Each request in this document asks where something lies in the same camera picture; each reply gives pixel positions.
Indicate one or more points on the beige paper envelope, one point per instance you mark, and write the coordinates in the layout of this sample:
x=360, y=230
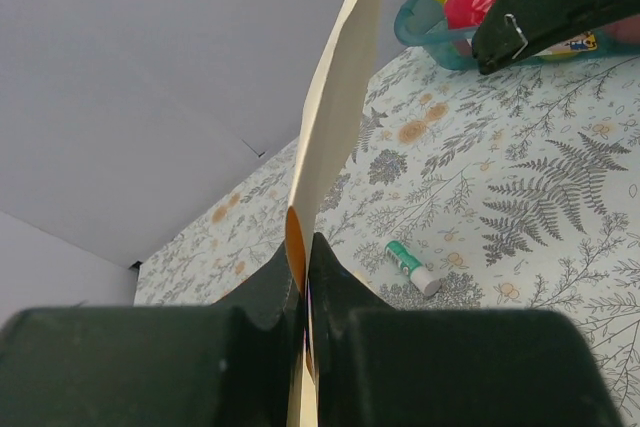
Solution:
x=330, y=126

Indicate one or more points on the teal plastic fruit basket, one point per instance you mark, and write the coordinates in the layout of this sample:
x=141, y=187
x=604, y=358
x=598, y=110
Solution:
x=421, y=23

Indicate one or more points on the floral patterned table mat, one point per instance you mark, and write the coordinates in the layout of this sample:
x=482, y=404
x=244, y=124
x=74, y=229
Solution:
x=517, y=191

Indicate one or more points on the green white glue stick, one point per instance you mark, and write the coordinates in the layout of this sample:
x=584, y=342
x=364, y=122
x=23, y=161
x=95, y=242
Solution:
x=417, y=272

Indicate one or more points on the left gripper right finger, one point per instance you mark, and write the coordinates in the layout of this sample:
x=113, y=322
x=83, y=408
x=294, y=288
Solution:
x=379, y=366

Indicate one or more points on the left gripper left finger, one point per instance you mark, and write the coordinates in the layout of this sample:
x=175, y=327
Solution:
x=236, y=362

